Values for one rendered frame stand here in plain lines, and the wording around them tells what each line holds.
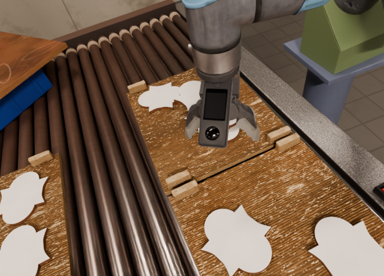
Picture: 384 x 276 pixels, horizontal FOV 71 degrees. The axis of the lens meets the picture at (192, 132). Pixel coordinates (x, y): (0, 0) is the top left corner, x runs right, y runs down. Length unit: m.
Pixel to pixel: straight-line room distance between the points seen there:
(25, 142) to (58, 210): 0.33
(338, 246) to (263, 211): 0.14
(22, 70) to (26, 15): 2.64
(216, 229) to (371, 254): 0.27
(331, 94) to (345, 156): 0.48
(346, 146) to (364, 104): 1.54
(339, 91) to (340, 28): 0.28
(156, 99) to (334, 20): 0.59
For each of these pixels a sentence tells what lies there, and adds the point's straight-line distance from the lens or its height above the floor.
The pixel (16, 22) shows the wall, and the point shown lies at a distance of 3.74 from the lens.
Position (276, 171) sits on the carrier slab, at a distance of 0.65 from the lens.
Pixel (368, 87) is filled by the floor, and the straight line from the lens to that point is 2.42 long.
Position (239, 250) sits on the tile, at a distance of 0.56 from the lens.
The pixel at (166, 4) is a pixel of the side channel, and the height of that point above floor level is 0.95.
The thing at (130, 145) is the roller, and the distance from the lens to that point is 0.78.
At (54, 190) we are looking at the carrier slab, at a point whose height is 0.94.
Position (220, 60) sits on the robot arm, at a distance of 0.40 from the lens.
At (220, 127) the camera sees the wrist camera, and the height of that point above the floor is 1.16.
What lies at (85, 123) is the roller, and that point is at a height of 0.92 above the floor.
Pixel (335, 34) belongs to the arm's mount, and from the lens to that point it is 0.97.
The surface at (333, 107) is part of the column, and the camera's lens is 1.22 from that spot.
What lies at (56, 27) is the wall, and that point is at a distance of 3.71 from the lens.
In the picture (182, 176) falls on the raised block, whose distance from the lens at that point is 0.62.
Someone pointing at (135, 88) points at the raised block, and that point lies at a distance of 0.90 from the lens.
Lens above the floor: 1.48
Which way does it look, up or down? 48 degrees down
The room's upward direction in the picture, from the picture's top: 13 degrees counter-clockwise
